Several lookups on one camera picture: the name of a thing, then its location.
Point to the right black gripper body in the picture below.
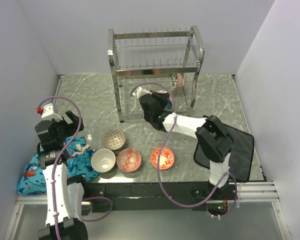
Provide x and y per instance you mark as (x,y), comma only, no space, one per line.
(161,101)

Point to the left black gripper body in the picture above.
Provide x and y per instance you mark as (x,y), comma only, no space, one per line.
(64,130)

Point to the blue triangle pattern bowl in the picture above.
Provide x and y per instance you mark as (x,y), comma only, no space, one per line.
(168,105)

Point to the black white leaf bowl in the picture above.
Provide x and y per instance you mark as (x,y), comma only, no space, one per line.
(176,82)

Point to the steel two-tier dish rack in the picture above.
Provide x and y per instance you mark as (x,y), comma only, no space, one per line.
(153,56)

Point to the orange floral pattern bowl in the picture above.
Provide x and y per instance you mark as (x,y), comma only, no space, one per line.
(167,158)

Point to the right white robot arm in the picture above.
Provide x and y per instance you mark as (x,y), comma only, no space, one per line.
(212,136)

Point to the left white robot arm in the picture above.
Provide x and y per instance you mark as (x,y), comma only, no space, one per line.
(64,194)

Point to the blue shark print cloth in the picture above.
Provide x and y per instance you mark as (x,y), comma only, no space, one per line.
(79,155)

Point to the brown floral pattern bowl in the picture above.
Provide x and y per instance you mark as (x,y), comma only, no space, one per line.
(114,139)

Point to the plain white grey bowl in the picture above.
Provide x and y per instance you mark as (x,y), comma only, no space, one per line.
(103,160)

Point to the red geometric pattern bowl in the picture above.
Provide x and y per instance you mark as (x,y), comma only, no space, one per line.
(129,160)

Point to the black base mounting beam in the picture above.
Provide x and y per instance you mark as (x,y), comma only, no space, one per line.
(142,196)

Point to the black microfibre cloth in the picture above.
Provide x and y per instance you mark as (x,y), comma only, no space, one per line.
(241,157)

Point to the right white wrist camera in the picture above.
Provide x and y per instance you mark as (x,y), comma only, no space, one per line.
(138,92)

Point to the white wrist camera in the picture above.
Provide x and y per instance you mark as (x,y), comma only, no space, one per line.
(138,92)
(48,113)

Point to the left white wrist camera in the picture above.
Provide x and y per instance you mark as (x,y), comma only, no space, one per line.
(48,113)

